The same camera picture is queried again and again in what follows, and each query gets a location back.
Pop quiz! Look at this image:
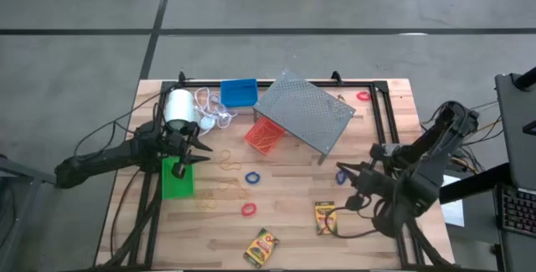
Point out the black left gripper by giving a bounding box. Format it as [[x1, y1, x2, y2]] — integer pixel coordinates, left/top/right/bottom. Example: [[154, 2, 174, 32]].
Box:
[[161, 123, 214, 167]]

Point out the yellow green crayon box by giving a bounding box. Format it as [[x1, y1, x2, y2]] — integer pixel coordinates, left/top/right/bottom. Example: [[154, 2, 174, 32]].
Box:
[[314, 200, 338, 236], [242, 227, 281, 269]]

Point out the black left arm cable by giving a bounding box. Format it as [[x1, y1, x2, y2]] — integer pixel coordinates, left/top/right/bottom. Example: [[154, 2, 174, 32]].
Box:
[[74, 91, 168, 158]]

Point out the blue plastic basket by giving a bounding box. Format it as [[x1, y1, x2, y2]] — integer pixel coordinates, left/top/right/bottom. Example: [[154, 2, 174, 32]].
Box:
[[219, 78, 259, 109]]

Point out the yellow cable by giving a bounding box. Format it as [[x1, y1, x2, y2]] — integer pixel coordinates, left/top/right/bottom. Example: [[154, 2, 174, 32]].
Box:
[[460, 119, 502, 168]]

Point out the orange plastic basket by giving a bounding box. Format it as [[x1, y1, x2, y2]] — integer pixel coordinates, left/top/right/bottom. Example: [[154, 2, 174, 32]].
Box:
[[244, 115, 287, 157]]

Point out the green plastic basket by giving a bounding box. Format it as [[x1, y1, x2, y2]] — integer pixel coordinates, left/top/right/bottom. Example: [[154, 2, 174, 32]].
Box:
[[161, 157, 196, 201]]

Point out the backlit keyboard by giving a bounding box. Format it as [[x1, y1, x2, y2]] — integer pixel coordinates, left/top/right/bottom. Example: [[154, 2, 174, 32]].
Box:
[[497, 183, 536, 238]]

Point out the black desk bar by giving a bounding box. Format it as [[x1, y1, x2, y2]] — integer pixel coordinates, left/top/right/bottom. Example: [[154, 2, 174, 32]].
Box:
[[437, 162, 512, 205]]

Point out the white paper sheet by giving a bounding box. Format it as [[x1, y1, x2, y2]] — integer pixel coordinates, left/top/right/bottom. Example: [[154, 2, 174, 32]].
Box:
[[439, 174, 466, 228]]

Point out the grey perforated metal riser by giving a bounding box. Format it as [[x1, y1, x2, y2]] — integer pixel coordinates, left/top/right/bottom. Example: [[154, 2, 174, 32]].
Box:
[[252, 69, 357, 167]]

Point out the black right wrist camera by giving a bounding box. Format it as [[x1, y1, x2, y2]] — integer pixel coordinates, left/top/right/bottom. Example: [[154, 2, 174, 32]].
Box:
[[345, 194, 365, 213]]

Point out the yellow rubber band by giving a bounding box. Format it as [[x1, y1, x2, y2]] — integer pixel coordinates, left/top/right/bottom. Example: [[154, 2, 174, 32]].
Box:
[[193, 188, 219, 211], [253, 131, 273, 147], [261, 126, 282, 144], [216, 177, 251, 201], [219, 149, 243, 172]]

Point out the black stand pole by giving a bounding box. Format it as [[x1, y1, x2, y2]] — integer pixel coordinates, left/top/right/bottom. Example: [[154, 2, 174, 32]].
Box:
[[513, 66, 536, 91]]

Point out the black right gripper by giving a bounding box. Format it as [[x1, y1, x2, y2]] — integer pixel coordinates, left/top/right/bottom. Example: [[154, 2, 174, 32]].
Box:
[[337, 161, 399, 202]]

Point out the white cylindrical desk lamp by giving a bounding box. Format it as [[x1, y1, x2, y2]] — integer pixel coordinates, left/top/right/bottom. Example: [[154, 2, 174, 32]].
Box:
[[162, 89, 202, 133]]

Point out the grey metal cart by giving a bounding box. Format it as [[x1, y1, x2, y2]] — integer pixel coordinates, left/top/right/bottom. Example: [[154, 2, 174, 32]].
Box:
[[0, 154, 68, 272]]

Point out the black aluminium table frame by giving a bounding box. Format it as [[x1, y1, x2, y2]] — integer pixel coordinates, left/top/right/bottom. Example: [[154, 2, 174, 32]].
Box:
[[94, 78, 456, 271]]

